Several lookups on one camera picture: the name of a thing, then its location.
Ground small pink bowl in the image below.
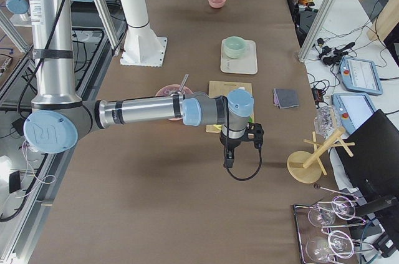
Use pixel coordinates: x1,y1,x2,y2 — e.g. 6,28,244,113
208,0,226,9

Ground cream rabbit tray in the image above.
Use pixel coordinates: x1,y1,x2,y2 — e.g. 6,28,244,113
220,39,258,75

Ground wire wine glass rack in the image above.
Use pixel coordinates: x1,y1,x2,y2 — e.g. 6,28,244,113
293,183,381,263

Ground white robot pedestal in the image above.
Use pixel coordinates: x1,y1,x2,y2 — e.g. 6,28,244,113
120,0,168,67

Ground large pink ice bowl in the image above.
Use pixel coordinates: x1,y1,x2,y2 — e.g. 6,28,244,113
156,84,193,120

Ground green bowl stack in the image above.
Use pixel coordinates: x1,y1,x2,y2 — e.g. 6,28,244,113
223,36,246,59

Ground aluminium frame post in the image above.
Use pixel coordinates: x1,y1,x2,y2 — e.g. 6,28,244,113
298,0,336,62

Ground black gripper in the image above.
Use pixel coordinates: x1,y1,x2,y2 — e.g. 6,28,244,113
219,133,249,168

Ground grey folded cloth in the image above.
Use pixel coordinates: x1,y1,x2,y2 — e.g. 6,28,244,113
273,89,299,109

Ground black monitor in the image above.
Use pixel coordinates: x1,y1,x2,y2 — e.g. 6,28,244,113
337,110,398,198

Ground metal ice scoop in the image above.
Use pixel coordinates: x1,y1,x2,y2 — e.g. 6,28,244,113
170,74,189,95

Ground blue teach pendant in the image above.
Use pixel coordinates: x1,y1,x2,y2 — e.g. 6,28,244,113
332,92,377,134
340,56,383,95

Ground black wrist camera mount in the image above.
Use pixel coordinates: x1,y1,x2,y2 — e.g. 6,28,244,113
246,122,264,150

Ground wooden cup tree stand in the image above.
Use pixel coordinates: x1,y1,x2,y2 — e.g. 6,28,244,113
287,127,355,184

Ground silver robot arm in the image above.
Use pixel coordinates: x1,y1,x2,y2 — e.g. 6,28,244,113
24,0,262,169

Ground bamboo cutting board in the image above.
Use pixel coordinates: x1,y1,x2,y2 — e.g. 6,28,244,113
206,81,255,134

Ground clear glass mug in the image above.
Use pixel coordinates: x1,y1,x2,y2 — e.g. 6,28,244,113
314,105,342,138

